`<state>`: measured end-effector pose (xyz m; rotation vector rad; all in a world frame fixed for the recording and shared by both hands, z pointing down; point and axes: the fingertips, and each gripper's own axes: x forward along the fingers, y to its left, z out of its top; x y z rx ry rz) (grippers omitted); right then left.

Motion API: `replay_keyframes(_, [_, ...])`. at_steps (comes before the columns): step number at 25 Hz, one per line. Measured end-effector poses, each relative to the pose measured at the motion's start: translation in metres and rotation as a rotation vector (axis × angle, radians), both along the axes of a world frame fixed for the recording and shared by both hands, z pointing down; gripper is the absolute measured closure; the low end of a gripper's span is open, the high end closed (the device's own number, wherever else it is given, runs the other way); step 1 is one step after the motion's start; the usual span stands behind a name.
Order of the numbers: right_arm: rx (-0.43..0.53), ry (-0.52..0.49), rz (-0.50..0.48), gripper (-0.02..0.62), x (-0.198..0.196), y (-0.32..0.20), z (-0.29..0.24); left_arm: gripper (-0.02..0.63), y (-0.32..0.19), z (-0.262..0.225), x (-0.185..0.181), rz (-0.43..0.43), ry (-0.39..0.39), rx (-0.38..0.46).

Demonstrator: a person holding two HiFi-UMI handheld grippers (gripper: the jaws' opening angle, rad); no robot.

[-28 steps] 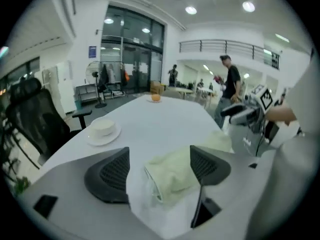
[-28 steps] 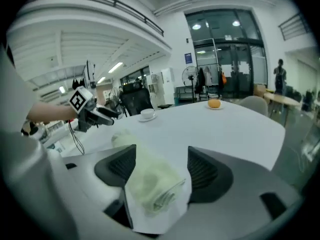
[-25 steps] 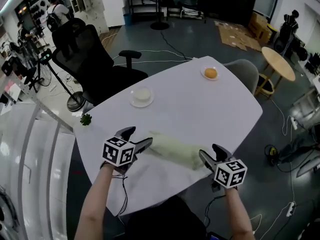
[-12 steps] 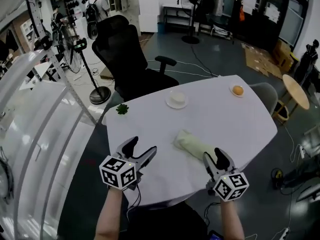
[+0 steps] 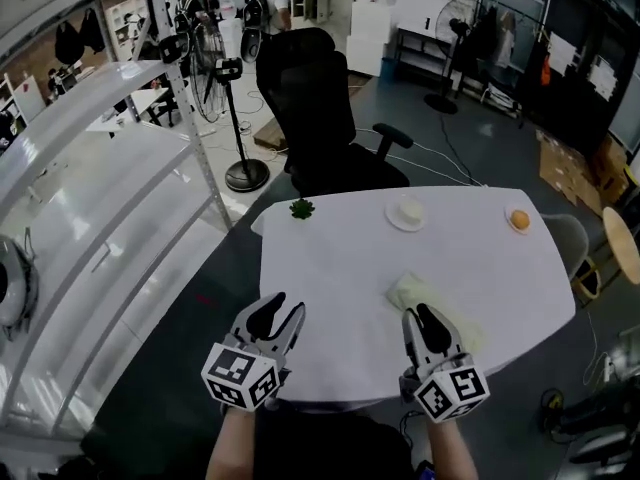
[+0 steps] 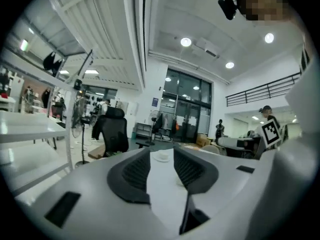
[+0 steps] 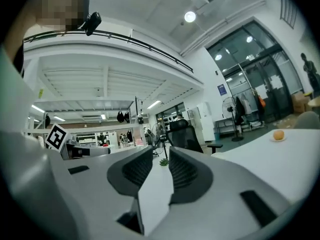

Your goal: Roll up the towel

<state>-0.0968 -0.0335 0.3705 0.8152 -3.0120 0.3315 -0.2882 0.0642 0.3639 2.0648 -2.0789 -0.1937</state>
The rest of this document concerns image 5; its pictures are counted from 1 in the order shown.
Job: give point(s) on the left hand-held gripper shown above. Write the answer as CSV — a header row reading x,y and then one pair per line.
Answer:
x,y
240,375

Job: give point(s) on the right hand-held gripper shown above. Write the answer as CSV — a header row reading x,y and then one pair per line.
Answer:
x,y
450,393

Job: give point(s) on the light green cloth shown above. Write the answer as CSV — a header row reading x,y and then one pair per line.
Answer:
x,y
415,288

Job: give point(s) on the person's left forearm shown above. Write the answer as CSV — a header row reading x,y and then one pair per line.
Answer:
x,y
232,448

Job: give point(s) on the person's right forearm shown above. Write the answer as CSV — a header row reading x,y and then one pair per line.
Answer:
x,y
450,453

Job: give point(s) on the small green potted plant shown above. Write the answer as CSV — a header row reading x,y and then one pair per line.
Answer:
x,y
302,209

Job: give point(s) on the black device blue screen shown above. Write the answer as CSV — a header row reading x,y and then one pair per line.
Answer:
x,y
426,470

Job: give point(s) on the person's black clothing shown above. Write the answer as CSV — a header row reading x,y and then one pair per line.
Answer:
x,y
330,443

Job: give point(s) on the white cup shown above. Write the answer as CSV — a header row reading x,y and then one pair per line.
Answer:
x,y
410,210

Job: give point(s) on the orange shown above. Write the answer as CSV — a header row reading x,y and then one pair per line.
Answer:
x,y
520,219

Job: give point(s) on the grey shell chair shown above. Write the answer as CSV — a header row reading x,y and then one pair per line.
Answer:
x,y
567,243

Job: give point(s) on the black white rolling chair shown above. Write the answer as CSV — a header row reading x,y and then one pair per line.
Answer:
x,y
600,418

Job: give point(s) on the black mesh office chair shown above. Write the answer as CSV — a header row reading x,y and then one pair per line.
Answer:
x,y
315,118

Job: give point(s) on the round wooden table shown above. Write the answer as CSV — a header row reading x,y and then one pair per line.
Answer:
x,y
625,243

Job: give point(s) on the white metal shelving rack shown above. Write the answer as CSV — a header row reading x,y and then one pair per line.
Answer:
x,y
100,168

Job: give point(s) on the grey white oval device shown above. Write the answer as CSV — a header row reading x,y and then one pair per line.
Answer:
x,y
15,288

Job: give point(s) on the black standing fan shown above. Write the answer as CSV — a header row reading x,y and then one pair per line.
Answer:
x,y
452,23
207,73

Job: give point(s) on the black clothes rack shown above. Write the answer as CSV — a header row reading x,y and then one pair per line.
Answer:
x,y
505,58

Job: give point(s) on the black metal bench rack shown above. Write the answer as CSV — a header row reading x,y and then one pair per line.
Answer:
x,y
420,48

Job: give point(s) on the white locker cabinet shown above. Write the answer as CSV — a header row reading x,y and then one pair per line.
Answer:
x,y
370,28

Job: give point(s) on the white bookshelf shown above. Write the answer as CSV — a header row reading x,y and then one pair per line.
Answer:
x,y
17,98

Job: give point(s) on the black hanging jackets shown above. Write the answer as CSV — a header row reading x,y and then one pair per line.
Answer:
x,y
75,38

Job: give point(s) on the black floor stand with camera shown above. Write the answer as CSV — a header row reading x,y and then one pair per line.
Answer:
x,y
247,175

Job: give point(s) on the black box on shelf post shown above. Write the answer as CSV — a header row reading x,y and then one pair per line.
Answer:
x,y
173,49

